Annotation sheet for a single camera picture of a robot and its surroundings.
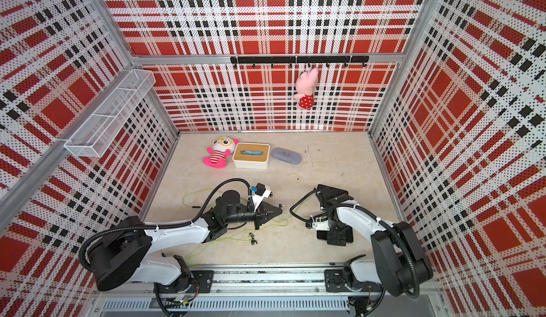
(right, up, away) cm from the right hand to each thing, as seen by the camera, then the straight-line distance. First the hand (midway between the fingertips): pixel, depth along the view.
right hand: (343, 227), depth 85 cm
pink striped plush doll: (-56, +32, +20) cm, 68 cm away
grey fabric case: (-23, +29, +22) cm, 43 cm away
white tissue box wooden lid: (-42, +31, +23) cm, 57 cm away
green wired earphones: (-38, -3, -1) cm, 39 cm away
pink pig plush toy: (-15, +60, +6) cm, 62 cm away
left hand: (-25, +9, -10) cm, 28 cm away
